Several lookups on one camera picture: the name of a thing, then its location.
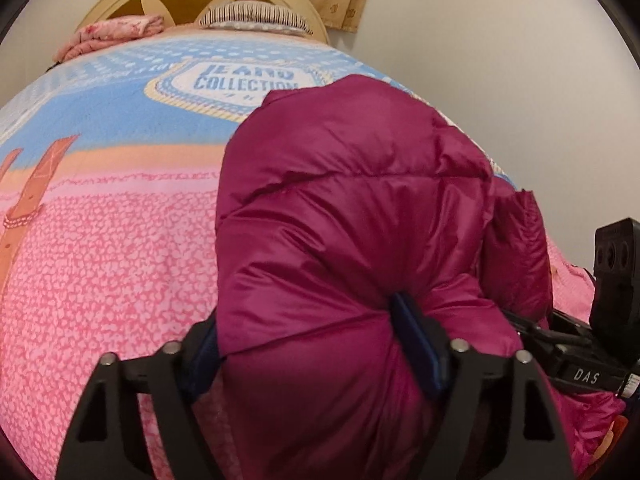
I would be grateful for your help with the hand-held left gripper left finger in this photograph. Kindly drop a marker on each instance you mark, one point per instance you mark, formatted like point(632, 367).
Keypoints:
point(204, 360)

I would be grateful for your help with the magenta puffer jacket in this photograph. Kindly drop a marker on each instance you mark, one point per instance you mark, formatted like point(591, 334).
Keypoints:
point(340, 220)

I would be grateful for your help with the pink and blue printed blanket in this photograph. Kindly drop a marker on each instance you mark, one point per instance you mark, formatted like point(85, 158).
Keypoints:
point(110, 240)

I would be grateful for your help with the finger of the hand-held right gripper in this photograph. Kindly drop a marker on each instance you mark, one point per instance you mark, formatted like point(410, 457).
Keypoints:
point(555, 332)

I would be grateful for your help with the pink floral folded quilt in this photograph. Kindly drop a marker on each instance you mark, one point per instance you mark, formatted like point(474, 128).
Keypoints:
point(110, 32)

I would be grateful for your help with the striped grey pillow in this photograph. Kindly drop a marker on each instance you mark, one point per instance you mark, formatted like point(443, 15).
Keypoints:
point(255, 15)

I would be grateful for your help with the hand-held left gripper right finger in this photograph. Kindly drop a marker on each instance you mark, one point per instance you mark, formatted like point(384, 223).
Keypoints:
point(420, 342)

